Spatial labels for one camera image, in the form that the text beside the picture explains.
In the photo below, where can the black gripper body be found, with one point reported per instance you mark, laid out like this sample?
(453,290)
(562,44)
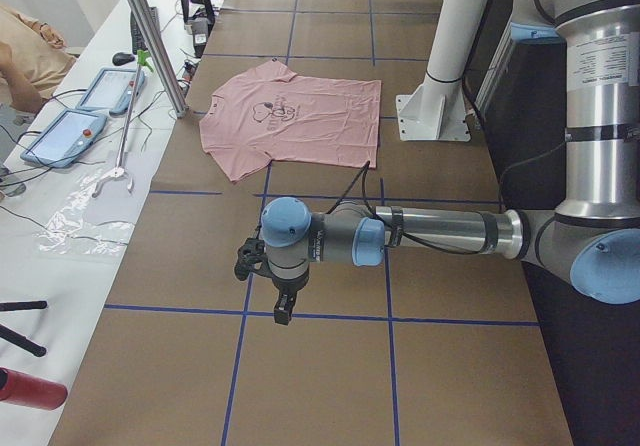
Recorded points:
(288,284)

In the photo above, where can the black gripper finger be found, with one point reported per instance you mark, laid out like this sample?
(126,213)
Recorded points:
(280,309)
(287,309)

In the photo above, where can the pink printed t-shirt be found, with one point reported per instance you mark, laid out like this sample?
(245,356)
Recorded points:
(270,113)

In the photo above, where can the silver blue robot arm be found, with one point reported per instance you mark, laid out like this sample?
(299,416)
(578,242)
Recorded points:
(590,240)

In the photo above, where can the clear plastic bag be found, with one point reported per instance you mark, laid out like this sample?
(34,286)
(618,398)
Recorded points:
(86,227)

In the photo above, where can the upper blue teach pendant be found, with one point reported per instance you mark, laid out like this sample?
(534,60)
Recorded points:
(110,90)

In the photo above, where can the blue teach pendant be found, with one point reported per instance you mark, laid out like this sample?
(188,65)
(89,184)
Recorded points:
(69,135)
(110,90)

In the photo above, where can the metal reacher grabber tool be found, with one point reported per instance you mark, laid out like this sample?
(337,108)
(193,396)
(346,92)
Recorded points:
(118,172)

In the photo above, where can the lower blue teach pendant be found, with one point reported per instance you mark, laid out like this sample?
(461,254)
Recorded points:
(69,135)

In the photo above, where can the red cylinder bottle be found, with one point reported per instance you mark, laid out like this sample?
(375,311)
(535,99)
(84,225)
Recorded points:
(22,389)

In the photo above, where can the black tripod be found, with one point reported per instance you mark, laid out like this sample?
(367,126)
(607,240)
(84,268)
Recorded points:
(23,316)

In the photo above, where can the black computer mouse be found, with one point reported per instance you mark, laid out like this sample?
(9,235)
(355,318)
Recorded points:
(122,58)

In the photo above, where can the black keyboard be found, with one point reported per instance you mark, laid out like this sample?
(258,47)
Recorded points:
(137,38)

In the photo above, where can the seated person beige shirt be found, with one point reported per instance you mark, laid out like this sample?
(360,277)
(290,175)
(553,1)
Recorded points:
(34,61)

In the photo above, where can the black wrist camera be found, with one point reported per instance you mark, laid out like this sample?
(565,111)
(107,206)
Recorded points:
(252,259)

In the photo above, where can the aluminium frame post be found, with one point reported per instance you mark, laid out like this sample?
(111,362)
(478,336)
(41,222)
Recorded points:
(153,40)

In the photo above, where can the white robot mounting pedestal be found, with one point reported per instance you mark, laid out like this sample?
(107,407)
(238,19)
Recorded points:
(436,110)

